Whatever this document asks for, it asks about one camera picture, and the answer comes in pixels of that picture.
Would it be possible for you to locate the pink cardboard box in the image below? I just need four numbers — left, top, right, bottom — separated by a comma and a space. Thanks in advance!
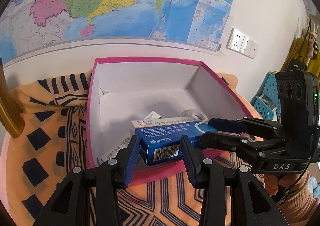
86, 57, 263, 188

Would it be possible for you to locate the golden metal post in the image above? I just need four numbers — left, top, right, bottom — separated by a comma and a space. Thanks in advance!
0, 60, 24, 138

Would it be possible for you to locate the white tape roll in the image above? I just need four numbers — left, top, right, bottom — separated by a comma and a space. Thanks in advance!
181, 109, 208, 122

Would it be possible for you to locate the pink knitted sleeve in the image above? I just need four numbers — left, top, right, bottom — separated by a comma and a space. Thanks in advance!
278, 171, 319, 225

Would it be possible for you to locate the yellow hanging garment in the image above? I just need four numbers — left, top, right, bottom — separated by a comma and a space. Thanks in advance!
281, 38, 319, 78

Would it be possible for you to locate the orange patterned cloth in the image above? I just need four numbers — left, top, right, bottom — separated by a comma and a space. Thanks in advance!
4, 72, 266, 226

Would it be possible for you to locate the white paper leaflet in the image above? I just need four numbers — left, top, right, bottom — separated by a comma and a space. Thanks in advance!
100, 132, 132, 162

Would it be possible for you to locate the blue plastic basket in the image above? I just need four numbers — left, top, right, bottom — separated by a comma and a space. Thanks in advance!
250, 71, 281, 121

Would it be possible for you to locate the colourful wall map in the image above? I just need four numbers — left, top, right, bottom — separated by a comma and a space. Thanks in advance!
1, 0, 232, 62

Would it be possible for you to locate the blue white medicine box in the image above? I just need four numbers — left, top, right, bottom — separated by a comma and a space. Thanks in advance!
131, 117, 217, 166

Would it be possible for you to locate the white wall socket panel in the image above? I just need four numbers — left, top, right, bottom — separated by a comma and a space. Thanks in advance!
226, 28, 259, 59

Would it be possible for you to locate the person's right hand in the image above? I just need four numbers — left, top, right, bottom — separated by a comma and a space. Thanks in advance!
264, 171, 309, 196

